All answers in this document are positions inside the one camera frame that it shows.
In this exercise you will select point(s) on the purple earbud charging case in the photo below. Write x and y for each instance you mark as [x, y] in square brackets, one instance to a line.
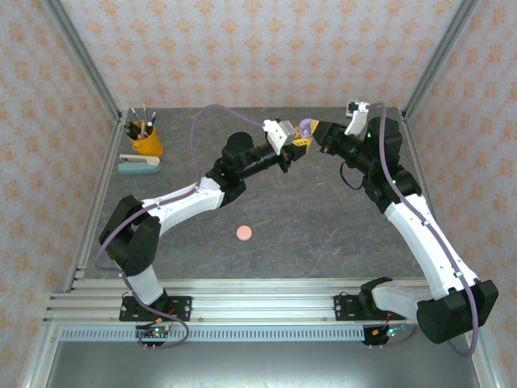
[307, 126]

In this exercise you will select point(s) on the pink earbud charging case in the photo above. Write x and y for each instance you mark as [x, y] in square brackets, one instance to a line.
[244, 233]

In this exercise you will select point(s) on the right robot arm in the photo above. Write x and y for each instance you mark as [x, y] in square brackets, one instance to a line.
[428, 242]

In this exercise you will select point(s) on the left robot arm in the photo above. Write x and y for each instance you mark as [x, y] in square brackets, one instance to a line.
[182, 202]

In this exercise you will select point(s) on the yellow pen cup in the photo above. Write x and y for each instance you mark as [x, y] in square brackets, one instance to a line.
[150, 143]

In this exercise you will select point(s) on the dark pen with white tip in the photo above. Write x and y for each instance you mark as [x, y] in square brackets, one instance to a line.
[153, 118]

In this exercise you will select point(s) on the thin pen with white tip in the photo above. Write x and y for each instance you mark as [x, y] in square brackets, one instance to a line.
[134, 116]
[144, 113]

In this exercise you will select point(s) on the beige and teal stapler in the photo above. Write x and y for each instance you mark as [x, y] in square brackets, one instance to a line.
[137, 169]

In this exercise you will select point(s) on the grey sheet metal panel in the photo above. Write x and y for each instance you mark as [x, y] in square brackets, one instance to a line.
[262, 368]

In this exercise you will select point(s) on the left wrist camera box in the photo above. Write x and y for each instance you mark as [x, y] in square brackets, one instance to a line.
[278, 135]

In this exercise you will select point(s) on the aluminium table side rail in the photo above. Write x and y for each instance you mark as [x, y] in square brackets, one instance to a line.
[413, 141]
[113, 141]

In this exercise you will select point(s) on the aluminium frame post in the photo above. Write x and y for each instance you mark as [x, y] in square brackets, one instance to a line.
[82, 54]
[440, 54]

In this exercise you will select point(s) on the aluminium front rail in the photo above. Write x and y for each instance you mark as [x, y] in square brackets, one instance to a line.
[262, 307]

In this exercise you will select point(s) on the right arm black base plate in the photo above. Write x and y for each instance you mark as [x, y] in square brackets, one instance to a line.
[343, 311]

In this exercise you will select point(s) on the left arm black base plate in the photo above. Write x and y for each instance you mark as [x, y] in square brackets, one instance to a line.
[182, 307]

